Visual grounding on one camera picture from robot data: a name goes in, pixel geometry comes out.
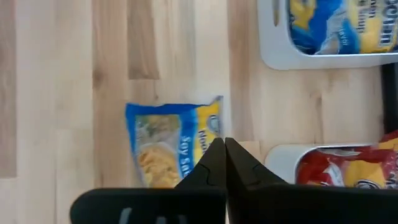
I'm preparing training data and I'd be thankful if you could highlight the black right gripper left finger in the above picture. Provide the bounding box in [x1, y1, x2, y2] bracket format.
[174, 138, 227, 190]

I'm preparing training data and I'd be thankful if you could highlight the blue soy sauce ramen pack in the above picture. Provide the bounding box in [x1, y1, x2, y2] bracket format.
[287, 0, 398, 56]
[124, 95, 224, 189]

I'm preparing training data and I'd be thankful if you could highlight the black aluminium table frame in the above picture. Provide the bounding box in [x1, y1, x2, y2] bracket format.
[381, 63, 398, 134]

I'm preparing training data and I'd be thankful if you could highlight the red roast beef ramen pack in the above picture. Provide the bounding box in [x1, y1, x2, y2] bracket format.
[295, 130, 398, 190]

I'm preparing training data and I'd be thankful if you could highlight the white plastic bin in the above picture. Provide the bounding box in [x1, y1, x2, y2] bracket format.
[264, 143, 398, 187]
[256, 0, 398, 71]

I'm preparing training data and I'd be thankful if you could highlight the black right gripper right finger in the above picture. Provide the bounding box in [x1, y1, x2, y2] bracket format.
[225, 137, 289, 190]

